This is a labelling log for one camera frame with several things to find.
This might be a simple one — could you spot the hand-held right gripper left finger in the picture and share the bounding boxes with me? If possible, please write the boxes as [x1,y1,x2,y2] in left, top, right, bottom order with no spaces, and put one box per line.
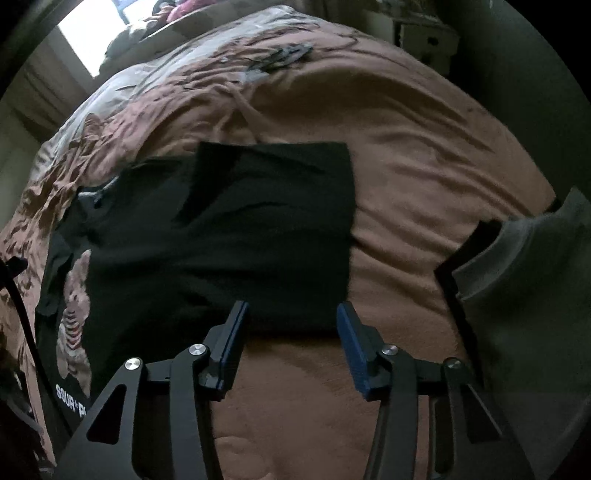
[55,300,252,480]

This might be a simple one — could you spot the black cable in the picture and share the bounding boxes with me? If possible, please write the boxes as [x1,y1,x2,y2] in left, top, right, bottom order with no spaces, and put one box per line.
[0,256,51,444]

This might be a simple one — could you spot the grey patterned cloth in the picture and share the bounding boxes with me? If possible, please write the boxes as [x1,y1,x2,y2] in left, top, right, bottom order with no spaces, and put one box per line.
[245,41,315,77]

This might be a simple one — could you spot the brown blanket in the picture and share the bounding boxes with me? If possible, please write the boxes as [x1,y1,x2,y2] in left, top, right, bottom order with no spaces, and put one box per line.
[0,4,559,480]

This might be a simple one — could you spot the white drawer cabinet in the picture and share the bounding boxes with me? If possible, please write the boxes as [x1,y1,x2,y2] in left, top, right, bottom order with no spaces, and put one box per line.
[394,18,460,75]

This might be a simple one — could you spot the grey folded garment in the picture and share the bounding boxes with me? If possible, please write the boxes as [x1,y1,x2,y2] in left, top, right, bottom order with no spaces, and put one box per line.
[450,187,591,480]

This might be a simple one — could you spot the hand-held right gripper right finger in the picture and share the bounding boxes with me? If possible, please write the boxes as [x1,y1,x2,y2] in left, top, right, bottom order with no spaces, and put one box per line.
[336,302,536,480]

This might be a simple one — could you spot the beige curtain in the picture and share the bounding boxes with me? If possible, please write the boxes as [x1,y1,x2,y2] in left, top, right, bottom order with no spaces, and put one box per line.
[18,46,93,134]

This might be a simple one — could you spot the beige plush toy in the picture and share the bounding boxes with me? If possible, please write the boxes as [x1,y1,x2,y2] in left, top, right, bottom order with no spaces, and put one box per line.
[106,23,158,61]

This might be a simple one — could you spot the pink plush toy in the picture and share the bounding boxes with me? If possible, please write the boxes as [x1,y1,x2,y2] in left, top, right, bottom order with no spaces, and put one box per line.
[157,0,218,21]

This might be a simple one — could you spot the black printed t-shirt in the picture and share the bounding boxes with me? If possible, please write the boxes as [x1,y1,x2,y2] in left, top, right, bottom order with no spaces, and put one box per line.
[34,141,356,439]

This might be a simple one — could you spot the white duvet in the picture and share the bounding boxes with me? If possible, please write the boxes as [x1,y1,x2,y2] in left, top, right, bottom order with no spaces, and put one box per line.
[83,28,259,107]

